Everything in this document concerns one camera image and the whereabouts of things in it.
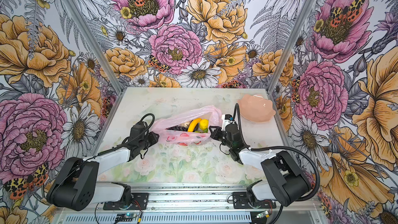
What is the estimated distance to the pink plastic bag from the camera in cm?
85

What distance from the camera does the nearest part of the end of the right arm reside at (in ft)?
2.24

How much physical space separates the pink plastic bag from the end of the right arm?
0.06 feet
